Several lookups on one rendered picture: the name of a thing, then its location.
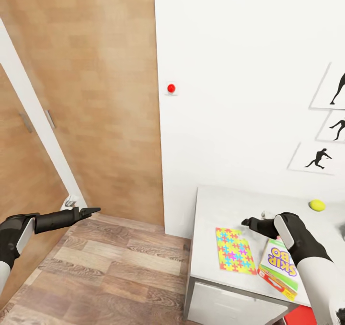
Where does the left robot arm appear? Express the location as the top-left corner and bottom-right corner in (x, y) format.
(0, 195), (101, 295)

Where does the board game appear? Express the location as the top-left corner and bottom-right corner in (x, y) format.
(257, 236), (301, 302)

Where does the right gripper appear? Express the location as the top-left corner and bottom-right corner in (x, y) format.
(241, 217), (277, 240)

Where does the jigsaw puzzle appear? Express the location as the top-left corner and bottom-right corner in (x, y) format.
(216, 227), (257, 276)

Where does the tennis ball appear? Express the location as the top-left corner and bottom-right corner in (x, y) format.
(310, 199), (325, 211)

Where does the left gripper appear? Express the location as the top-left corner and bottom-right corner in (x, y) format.
(50, 206), (101, 231)

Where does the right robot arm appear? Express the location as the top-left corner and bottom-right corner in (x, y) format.
(241, 209), (345, 325)

